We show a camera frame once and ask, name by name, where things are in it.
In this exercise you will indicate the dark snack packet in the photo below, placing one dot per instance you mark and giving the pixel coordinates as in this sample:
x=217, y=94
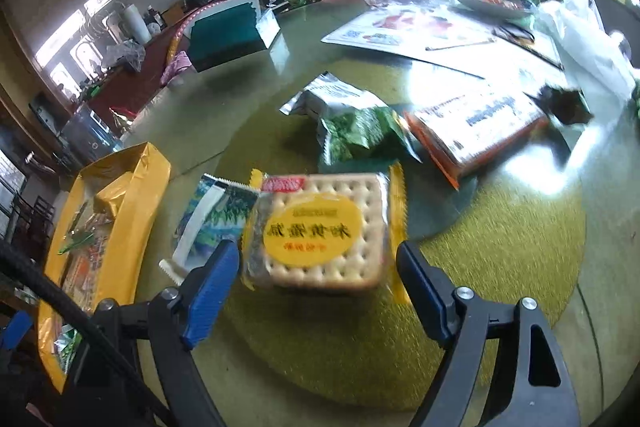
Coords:
x=567, y=104

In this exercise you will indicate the long orange-edged cracker pack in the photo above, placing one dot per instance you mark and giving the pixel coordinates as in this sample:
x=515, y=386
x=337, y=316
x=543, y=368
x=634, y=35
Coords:
x=475, y=127

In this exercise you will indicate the white cylinder flask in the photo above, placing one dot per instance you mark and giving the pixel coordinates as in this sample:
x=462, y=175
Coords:
x=136, y=24

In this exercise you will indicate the green leaf-print snack packet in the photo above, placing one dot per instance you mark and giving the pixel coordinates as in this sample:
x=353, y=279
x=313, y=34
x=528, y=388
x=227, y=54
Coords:
x=360, y=134

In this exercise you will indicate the green glass turntable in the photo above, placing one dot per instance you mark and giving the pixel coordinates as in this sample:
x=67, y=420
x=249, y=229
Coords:
x=450, y=247

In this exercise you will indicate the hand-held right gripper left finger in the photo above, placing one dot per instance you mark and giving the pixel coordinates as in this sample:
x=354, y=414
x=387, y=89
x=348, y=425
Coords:
x=212, y=292

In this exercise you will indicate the teal box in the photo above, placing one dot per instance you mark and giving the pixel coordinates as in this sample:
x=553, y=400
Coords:
x=225, y=32

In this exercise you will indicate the tissue box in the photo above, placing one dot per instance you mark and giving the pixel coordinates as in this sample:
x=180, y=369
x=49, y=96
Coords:
x=267, y=27

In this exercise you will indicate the silver snack packet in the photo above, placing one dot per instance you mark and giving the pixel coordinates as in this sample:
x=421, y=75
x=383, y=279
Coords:
x=325, y=97

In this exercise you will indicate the white plastic bag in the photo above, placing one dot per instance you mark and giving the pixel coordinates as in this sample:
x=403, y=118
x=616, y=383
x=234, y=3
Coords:
x=585, y=42

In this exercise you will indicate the white bamboo-print snack packet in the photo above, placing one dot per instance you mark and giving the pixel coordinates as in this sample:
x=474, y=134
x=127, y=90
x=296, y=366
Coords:
x=210, y=222

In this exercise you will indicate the printed paper leaflet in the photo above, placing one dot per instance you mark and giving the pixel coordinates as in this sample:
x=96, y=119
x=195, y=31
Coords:
x=400, y=27

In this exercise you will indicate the pink cloth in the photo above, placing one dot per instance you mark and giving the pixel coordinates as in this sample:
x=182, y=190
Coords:
x=176, y=67

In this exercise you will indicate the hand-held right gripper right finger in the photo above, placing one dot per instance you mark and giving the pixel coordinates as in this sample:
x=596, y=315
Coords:
x=425, y=294

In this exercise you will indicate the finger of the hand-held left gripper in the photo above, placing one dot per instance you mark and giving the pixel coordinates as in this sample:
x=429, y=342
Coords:
x=17, y=329

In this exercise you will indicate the yellow cardboard box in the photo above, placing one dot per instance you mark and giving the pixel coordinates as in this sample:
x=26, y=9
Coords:
x=145, y=187

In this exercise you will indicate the grey cloth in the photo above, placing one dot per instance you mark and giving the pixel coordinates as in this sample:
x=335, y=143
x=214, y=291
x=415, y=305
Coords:
x=125, y=52

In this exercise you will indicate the yellow square cracker packet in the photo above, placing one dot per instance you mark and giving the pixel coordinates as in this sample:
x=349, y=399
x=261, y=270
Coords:
x=320, y=237

